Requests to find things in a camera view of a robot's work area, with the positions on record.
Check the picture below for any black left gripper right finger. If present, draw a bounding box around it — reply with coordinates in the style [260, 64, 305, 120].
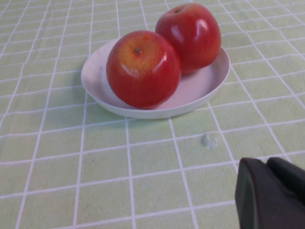
[266, 156, 305, 206]

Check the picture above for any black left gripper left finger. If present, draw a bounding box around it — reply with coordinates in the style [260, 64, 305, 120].
[234, 157, 305, 229]

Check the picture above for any mostly red apple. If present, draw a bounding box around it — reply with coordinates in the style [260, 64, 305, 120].
[154, 2, 222, 74]

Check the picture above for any red apple with yellow top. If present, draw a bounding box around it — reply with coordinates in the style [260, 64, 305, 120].
[106, 30, 182, 109]

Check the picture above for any white round plate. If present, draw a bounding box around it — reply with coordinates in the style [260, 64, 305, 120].
[81, 38, 231, 120]

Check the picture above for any green checked tablecloth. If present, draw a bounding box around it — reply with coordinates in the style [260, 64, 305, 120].
[0, 0, 305, 229]

